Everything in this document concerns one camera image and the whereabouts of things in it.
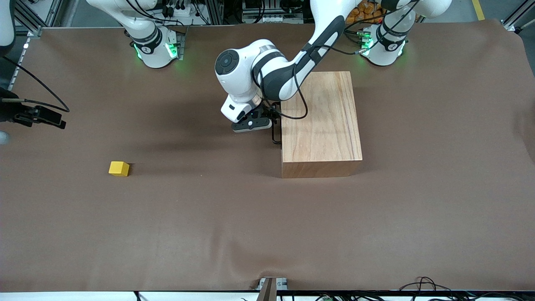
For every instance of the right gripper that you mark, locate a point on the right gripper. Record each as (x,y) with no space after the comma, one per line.
(9,113)

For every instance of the grey electronics box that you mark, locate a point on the grey electronics box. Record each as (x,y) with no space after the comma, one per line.
(267,10)

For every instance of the metal table clamp bracket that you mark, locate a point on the metal table clamp bracket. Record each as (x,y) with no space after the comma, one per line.
(271,286)

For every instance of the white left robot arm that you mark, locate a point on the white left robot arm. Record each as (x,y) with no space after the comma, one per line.
(276,71)

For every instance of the yellow wooden block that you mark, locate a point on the yellow wooden block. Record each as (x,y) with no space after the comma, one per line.
(118,169)

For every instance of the aluminium frame rail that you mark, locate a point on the aluminium frame rail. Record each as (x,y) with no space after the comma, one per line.
(518,16)
(29,16)

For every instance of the orange bag pile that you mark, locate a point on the orange bag pile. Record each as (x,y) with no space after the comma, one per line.
(365,12)

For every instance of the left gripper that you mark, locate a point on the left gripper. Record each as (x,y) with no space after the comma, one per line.
(267,109)

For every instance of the brown table cover mat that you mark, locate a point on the brown table cover mat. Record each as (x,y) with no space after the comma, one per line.
(209,217)

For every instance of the wooden cabinet box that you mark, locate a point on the wooden cabinet box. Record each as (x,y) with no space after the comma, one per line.
(326,133)

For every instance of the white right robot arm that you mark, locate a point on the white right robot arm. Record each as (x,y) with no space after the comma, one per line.
(152,46)

